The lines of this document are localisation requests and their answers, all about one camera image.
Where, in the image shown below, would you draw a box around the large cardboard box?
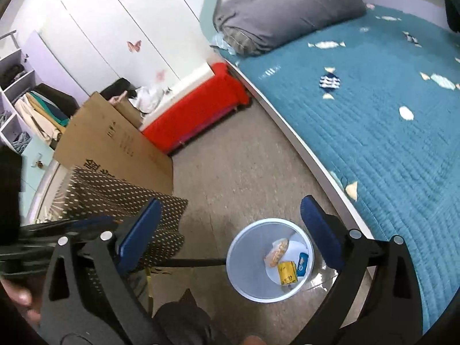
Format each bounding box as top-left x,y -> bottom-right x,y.
53,91 -> 175,195

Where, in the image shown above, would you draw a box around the hanging clothes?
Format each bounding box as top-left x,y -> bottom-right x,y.
14,91 -> 71,141

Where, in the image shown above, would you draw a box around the white bed frame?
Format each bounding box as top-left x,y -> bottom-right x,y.
230,61 -> 382,333

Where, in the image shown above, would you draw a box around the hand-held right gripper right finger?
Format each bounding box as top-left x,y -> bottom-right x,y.
295,195 -> 423,345

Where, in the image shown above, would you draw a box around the white wardrobe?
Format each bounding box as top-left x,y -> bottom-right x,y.
14,0 -> 218,98

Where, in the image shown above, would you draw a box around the grey folded duvet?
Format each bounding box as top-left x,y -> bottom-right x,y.
213,0 -> 367,57

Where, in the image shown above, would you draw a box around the white low platform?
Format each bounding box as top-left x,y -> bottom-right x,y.
168,62 -> 217,92

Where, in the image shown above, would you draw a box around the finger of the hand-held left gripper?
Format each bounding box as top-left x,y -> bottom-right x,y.
20,216 -> 120,246

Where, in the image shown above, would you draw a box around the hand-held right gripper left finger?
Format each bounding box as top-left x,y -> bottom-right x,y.
39,198 -> 164,345

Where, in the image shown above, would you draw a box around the white paper sheet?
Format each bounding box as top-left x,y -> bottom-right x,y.
266,240 -> 310,285

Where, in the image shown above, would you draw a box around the person's left hand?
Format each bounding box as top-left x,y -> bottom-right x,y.
6,279 -> 42,326

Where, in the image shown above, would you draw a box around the pale blue mesh wastebasket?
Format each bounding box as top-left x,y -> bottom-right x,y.
226,218 -> 314,303

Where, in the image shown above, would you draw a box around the open shelf unit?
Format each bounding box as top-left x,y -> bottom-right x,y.
0,30 -> 80,153

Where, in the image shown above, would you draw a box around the yellow packet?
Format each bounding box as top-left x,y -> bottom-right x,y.
278,261 -> 297,287

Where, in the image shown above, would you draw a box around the bread in clear wrapper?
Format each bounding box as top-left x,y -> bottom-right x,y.
265,239 -> 290,269

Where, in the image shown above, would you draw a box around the black bag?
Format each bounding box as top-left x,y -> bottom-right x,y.
98,78 -> 138,98

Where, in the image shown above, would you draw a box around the black table leg bar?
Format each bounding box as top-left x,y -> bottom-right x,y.
151,257 -> 228,269

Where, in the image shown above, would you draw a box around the blue and white packet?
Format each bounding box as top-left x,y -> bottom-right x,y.
296,252 -> 310,277

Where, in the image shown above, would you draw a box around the person's leg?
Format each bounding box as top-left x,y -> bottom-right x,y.
154,289 -> 267,345

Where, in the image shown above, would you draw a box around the pale teal cabinet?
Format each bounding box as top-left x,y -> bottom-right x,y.
21,139 -> 59,202

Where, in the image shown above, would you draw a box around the white clothing pile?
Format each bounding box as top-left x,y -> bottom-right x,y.
129,86 -> 166,113

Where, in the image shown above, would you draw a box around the round table with dotted cloth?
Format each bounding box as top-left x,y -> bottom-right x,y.
36,165 -> 189,297

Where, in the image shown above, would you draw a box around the pale blue plaid pillow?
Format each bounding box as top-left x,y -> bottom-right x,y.
210,32 -> 238,57

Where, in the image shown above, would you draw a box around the teal quilted bed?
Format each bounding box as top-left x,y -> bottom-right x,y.
218,3 -> 460,336

